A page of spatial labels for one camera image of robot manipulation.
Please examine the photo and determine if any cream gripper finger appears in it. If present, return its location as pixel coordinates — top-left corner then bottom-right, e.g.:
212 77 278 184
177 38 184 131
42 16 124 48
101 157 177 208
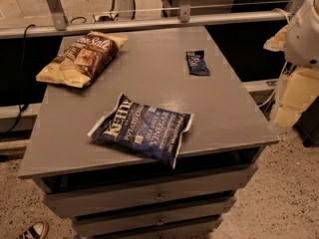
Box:
272 107 301 128

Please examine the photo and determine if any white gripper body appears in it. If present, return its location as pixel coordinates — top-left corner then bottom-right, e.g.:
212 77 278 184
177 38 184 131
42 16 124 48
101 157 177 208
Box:
281 68 319 113

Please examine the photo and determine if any blueberry RXBAR dark wrapper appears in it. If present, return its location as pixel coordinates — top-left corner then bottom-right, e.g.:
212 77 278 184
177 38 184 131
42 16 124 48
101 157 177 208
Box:
186 50 210 76

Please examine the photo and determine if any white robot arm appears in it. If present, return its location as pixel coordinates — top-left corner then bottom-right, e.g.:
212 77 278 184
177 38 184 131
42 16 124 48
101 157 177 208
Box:
263 0 319 127

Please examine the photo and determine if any blue Kettle chip bag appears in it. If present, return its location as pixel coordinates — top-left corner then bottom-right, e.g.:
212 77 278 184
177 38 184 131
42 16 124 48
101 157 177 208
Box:
88 94 193 168

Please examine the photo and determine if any brown sea salt chip bag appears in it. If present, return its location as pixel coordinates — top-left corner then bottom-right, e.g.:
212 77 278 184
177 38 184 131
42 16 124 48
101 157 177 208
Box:
36 32 128 88

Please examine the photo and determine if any grey drawer cabinet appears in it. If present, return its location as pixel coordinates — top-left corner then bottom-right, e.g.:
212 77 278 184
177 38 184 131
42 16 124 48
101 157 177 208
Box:
19 27 277 239

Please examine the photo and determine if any power strip on floor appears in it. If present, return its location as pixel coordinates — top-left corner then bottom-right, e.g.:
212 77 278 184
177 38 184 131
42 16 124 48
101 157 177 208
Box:
93 13 119 22

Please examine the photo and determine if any black and white sneaker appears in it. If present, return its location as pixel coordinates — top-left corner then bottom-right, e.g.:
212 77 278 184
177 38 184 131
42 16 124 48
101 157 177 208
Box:
17 221 49 239

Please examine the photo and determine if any white cable right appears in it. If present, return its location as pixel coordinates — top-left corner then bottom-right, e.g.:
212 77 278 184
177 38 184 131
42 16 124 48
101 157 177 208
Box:
257 61 289 109

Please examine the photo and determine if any metal railing frame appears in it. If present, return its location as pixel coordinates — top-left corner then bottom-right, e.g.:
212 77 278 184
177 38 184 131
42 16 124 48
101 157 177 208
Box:
1 0 305 39

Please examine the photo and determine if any black cable left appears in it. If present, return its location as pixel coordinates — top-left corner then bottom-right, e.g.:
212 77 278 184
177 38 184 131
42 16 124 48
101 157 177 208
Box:
0 23 36 134

